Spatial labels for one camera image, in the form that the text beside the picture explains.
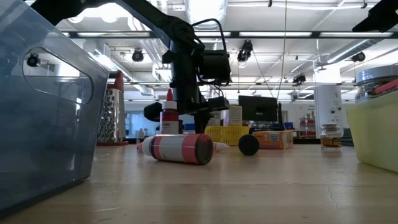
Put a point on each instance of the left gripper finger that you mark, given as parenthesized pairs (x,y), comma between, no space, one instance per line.
(202,123)

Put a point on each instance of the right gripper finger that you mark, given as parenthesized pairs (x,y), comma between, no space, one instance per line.
(382,15)

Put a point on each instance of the red Froot Loops cereal box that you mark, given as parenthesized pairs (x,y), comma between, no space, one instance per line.
(215,120)

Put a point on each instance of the red food colouring bottle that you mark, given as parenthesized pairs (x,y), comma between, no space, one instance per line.
(169,119)
(177,149)

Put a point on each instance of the yellow Corn Pops cereal box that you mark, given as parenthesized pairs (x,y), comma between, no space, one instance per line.
(235,115)

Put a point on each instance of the red smoked paprika tin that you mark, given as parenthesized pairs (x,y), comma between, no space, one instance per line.
(388,87)

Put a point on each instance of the orange Mini Wheats cereal box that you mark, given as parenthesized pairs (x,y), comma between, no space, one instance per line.
(273,140)

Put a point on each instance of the small glass spice jar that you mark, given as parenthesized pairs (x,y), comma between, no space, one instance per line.
(331,138)

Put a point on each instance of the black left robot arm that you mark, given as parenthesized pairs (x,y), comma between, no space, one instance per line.
(149,18)

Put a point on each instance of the small shelf with items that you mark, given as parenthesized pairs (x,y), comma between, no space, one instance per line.
(306,126)

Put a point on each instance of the yellow plastic basket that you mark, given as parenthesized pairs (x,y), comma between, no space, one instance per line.
(227,134)

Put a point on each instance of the purple food colouring bottle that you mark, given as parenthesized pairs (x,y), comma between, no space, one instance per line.
(248,145)

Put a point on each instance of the black computer monitor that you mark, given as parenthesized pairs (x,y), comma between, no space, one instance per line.
(258,110)

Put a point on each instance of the glass jar with silver lid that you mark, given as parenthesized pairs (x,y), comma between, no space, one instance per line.
(373,77)

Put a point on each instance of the white round column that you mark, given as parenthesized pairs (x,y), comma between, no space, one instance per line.
(326,105)

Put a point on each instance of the yellow translucent plastic bin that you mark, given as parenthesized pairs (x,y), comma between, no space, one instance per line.
(376,133)

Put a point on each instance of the grey translucent plastic bin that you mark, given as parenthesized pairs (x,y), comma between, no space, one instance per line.
(46,140)

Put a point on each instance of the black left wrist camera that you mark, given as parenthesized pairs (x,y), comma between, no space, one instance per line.
(214,67)

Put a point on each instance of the black overhead camera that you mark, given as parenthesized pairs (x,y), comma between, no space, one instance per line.
(245,51)

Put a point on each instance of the silver ventilation duct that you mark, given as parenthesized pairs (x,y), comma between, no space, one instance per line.
(205,9)

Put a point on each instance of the black overhead frame beam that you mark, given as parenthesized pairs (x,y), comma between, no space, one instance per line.
(273,34)

